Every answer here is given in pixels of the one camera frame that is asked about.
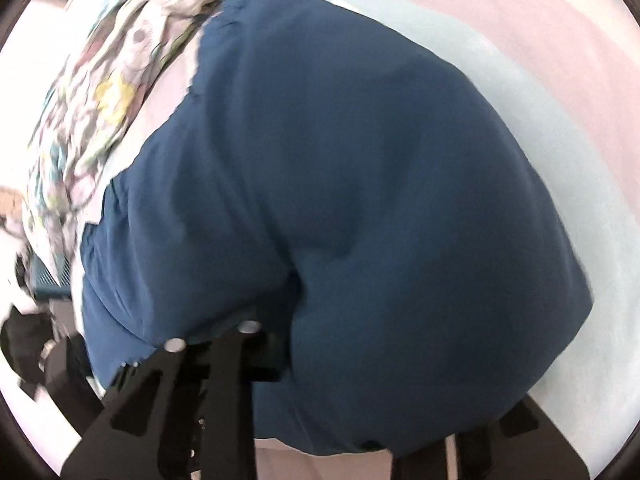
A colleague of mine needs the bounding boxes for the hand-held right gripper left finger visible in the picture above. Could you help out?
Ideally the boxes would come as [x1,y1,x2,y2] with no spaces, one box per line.
[60,321,295,480]

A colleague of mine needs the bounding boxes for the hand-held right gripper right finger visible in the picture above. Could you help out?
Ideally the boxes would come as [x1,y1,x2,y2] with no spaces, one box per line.
[390,399,582,480]

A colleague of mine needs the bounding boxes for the blue jacket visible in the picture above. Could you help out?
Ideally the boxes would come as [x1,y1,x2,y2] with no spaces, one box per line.
[79,0,597,472]

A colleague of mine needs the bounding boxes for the printed pillow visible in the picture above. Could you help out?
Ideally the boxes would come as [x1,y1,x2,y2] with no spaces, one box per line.
[22,0,246,286]

